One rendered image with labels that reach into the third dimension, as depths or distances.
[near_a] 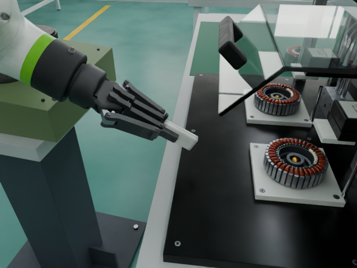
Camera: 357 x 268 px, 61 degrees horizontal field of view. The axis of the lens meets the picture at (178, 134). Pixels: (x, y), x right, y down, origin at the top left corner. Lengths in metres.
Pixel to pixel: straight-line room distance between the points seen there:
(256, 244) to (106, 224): 1.07
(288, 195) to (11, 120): 0.62
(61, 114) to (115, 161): 1.10
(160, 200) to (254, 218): 0.17
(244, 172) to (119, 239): 0.93
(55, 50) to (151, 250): 0.35
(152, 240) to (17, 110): 0.43
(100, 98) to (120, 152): 1.37
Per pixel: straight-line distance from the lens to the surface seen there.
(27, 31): 0.55
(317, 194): 0.59
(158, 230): 0.54
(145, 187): 1.65
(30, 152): 0.78
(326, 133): 0.57
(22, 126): 0.79
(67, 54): 0.53
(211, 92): 0.87
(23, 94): 0.79
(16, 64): 0.54
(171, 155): 0.67
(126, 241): 1.43
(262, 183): 0.58
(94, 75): 0.53
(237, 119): 0.76
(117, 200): 1.61
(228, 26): 0.41
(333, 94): 0.83
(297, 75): 0.76
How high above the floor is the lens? 1.18
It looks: 36 degrees down
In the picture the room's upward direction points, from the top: straight up
